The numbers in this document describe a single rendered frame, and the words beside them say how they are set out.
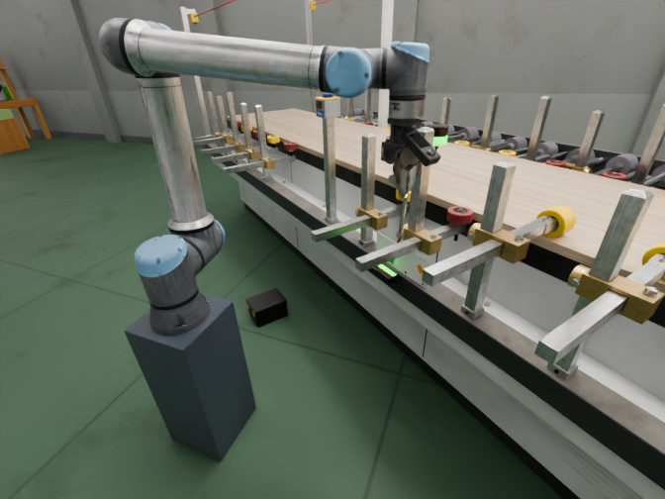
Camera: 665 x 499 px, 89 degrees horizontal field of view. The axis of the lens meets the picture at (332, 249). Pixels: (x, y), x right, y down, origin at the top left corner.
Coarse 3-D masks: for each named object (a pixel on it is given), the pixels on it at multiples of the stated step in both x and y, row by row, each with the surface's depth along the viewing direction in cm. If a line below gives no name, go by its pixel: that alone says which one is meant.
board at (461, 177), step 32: (256, 128) 253; (288, 128) 249; (320, 128) 246; (352, 128) 242; (352, 160) 169; (448, 160) 164; (480, 160) 162; (512, 160) 160; (448, 192) 127; (480, 192) 126; (512, 192) 125; (544, 192) 124; (576, 192) 123; (608, 192) 123; (512, 224) 103; (576, 224) 102; (608, 224) 101; (576, 256) 89; (640, 256) 85
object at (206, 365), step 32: (224, 320) 119; (160, 352) 109; (192, 352) 107; (224, 352) 123; (160, 384) 120; (192, 384) 111; (224, 384) 126; (192, 416) 123; (224, 416) 129; (192, 448) 137; (224, 448) 133
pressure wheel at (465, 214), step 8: (448, 208) 113; (456, 208) 113; (464, 208) 112; (448, 216) 111; (456, 216) 109; (464, 216) 108; (472, 216) 110; (456, 224) 110; (464, 224) 109; (456, 240) 116
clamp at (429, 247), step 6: (408, 234) 109; (414, 234) 106; (420, 234) 105; (426, 234) 105; (426, 240) 103; (432, 240) 102; (438, 240) 103; (426, 246) 103; (432, 246) 102; (438, 246) 104; (426, 252) 104; (432, 252) 104
